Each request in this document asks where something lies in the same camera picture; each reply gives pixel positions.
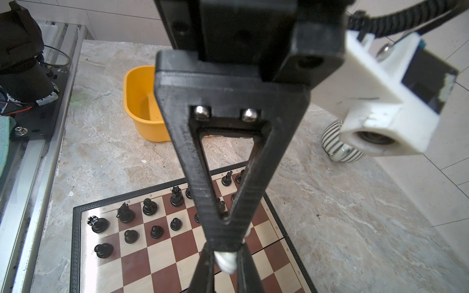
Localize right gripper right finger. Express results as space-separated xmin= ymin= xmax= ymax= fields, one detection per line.
xmin=236 ymin=244 xmax=265 ymax=293

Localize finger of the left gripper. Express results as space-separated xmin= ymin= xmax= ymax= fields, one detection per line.
xmin=154 ymin=50 xmax=310 ymax=252

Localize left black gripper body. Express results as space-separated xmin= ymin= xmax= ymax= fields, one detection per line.
xmin=156 ymin=1 xmax=349 ymax=87

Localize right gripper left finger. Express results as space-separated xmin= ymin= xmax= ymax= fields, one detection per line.
xmin=187 ymin=243 xmax=215 ymax=293

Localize white pawn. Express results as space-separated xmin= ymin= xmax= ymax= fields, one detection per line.
xmin=214 ymin=228 xmax=253 ymax=275

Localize yellow plastic tray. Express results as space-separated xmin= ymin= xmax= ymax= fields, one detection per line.
xmin=123 ymin=65 xmax=171 ymax=143

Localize black chess pieces on board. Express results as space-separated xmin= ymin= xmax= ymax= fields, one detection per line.
xmin=86 ymin=169 xmax=245 ymax=260

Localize brown white chessboard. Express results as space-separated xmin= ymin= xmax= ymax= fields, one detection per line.
xmin=70 ymin=179 xmax=316 ymax=293

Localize white ribbed ceramic cup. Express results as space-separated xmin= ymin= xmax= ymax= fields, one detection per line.
xmin=321 ymin=119 xmax=365 ymax=163

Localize green cloth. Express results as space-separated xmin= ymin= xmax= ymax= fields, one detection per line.
xmin=0 ymin=115 xmax=16 ymax=175

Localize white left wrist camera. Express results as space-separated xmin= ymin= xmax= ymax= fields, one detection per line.
xmin=310 ymin=30 xmax=459 ymax=157

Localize aluminium rail frame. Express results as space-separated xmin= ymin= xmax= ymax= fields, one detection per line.
xmin=1 ymin=23 xmax=88 ymax=293

